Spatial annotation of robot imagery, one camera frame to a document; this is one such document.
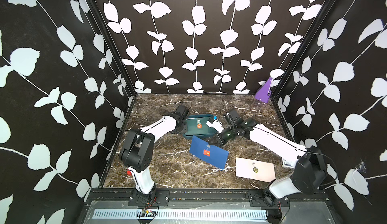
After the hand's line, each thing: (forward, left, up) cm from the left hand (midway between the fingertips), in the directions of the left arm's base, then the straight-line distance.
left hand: (182, 127), depth 94 cm
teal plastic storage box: (-8, -14, +2) cm, 16 cm away
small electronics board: (-43, +17, -5) cm, 47 cm away
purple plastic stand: (+27, -62, +2) cm, 68 cm away
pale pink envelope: (-27, -44, -6) cm, 52 cm away
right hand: (-15, -15, +11) cm, 24 cm away
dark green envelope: (+1, -10, -1) cm, 11 cm away
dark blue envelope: (-22, -17, +8) cm, 29 cm away
